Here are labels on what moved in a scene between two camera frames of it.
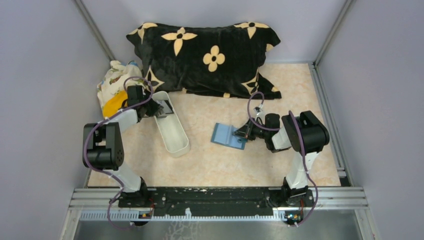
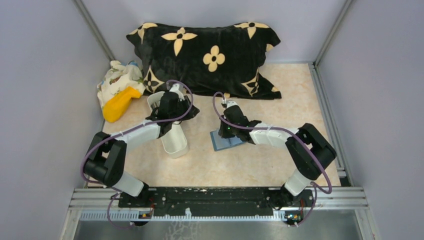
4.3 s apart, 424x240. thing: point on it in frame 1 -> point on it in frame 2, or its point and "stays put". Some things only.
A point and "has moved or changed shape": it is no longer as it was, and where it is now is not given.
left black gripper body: x=151 y=108 -> x=167 y=108
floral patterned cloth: x=118 y=77 stays put
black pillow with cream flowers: x=223 y=60 stays put
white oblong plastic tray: x=170 y=129 stays put
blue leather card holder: x=223 y=134 has moved or changed shape
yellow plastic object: x=115 y=103 stays put
